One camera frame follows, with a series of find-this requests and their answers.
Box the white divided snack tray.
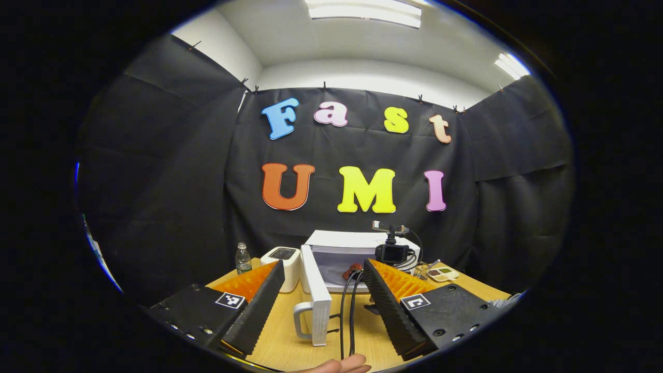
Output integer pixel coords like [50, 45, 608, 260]
[427, 266, 460, 283]

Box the black cable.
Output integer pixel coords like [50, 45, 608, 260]
[339, 270, 359, 360]
[349, 272, 364, 357]

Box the ceiling light panel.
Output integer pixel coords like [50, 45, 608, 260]
[494, 52, 530, 80]
[305, 0, 423, 29]

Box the white toaster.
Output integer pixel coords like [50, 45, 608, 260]
[260, 247, 301, 293]

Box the clear plastic water bottle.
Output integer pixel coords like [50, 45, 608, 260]
[236, 242, 252, 275]

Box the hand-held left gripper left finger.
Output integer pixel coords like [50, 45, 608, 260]
[144, 259, 286, 356]

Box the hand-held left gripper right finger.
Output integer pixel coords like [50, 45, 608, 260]
[362, 258, 506, 362]

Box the white microwave oven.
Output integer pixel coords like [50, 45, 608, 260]
[293, 230, 421, 347]

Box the black backdrop cloth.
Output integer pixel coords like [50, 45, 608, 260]
[75, 34, 576, 306]

